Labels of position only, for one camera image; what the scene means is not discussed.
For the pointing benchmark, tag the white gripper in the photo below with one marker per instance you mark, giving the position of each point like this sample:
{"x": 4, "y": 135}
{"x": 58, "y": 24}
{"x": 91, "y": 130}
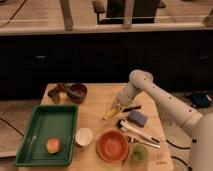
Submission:
{"x": 126, "y": 96}

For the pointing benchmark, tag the yellow banana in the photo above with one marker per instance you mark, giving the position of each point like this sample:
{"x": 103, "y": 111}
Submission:
{"x": 113, "y": 110}

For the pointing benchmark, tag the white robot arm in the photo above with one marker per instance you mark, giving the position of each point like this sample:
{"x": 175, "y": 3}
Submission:
{"x": 198, "y": 126}

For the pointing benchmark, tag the blue sponge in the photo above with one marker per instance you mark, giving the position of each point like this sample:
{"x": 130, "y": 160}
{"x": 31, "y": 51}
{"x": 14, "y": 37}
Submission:
{"x": 137, "y": 118}

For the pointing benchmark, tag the silver metal tongs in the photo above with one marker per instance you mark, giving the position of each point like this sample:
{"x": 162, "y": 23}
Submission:
{"x": 134, "y": 140}

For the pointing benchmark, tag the green small cup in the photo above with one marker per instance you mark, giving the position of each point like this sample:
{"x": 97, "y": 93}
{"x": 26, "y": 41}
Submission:
{"x": 139, "y": 153}

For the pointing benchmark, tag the orange bowl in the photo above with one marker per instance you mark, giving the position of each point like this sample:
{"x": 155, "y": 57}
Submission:
{"x": 112, "y": 146}

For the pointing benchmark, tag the white small cup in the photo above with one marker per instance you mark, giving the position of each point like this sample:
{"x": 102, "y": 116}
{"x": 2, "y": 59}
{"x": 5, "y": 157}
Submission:
{"x": 84, "y": 137}

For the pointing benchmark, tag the dark brown bowl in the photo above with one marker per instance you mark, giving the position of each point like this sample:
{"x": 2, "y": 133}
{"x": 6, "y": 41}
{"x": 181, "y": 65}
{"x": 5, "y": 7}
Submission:
{"x": 81, "y": 89}

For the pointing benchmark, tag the dark blue bag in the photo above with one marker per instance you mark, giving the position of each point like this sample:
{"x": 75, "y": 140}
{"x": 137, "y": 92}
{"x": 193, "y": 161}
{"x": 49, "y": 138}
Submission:
{"x": 201, "y": 100}

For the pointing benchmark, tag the green utensil in bowl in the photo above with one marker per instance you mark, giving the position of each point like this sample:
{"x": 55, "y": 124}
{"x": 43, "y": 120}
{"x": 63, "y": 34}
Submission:
{"x": 71, "y": 91}

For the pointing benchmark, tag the brown small cup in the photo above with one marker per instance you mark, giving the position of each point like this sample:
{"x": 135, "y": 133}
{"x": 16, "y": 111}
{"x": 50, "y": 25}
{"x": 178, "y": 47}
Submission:
{"x": 54, "y": 95}

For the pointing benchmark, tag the green plastic tray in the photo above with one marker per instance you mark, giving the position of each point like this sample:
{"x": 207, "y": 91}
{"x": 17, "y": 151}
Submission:
{"x": 48, "y": 121}

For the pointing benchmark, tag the orange fruit in tray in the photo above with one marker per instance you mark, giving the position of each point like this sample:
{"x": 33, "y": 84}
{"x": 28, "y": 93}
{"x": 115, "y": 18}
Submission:
{"x": 53, "y": 145}

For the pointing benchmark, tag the black office chair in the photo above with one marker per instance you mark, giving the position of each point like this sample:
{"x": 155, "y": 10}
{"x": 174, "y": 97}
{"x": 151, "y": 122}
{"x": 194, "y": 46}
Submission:
{"x": 127, "y": 11}

